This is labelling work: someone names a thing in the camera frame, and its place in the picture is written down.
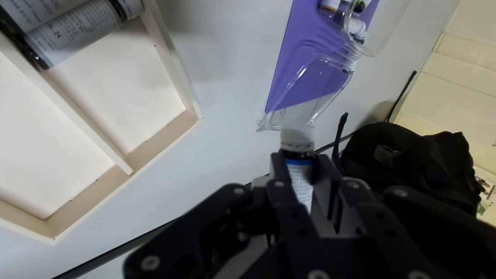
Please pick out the light wooden tray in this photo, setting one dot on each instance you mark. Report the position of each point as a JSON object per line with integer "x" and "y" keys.
{"x": 78, "y": 129}

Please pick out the blue label white bottle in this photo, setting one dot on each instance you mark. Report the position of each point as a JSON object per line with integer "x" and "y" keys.
{"x": 298, "y": 141}

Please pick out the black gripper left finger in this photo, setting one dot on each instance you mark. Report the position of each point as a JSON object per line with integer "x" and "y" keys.
{"x": 233, "y": 233}

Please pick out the small white bottle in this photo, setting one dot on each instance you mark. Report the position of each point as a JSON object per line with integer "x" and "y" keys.
{"x": 357, "y": 26}
{"x": 331, "y": 5}

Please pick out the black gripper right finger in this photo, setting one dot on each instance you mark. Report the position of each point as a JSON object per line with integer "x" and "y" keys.
{"x": 413, "y": 233}

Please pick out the white bottle red logo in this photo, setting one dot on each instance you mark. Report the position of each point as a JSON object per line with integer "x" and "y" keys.
{"x": 31, "y": 12}

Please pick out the white bottle grey print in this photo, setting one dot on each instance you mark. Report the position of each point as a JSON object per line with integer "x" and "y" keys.
{"x": 78, "y": 31}

